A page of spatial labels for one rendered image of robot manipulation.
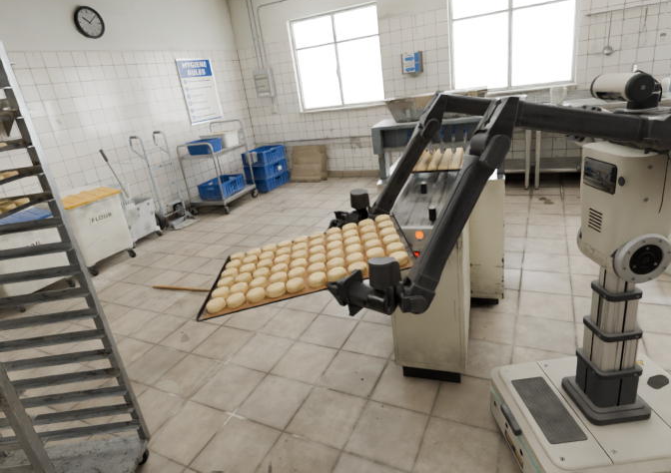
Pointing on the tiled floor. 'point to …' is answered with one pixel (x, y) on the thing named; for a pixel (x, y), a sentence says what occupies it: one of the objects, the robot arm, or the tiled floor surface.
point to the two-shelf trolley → (217, 173)
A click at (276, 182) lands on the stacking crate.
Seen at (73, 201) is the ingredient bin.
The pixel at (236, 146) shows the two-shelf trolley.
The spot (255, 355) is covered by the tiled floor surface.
